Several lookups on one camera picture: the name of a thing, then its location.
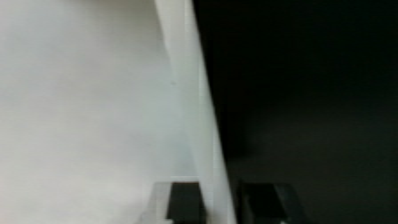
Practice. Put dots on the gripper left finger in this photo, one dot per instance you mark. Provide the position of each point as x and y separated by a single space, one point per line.
177 203

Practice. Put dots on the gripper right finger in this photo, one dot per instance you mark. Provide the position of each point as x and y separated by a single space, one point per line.
268 204

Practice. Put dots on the white square tabletop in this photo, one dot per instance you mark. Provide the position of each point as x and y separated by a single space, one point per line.
106 119

